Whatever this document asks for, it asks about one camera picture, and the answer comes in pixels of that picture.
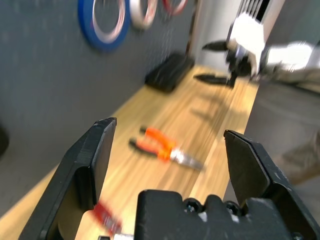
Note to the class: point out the blue tape roll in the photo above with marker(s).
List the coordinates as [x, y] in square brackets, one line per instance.
[87, 35]

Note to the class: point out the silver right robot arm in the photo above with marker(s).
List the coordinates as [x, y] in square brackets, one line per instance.
[287, 57]

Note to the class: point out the white appliance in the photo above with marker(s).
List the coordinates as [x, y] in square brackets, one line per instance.
[270, 12]

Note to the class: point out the white tape roll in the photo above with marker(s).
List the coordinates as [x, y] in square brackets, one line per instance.
[136, 21]

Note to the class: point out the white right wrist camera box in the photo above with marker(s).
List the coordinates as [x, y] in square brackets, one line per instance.
[247, 32]

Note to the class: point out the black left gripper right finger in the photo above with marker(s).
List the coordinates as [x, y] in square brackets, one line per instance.
[252, 170]

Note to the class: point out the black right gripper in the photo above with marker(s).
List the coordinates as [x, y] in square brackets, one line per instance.
[240, 65]

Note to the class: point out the black flat tool case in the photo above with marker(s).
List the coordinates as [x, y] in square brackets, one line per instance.
[167, 75]

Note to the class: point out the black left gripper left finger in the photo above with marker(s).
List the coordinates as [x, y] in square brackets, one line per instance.
[75, 162]

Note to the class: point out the red tape roll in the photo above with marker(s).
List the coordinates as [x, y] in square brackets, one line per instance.
[171, 11]

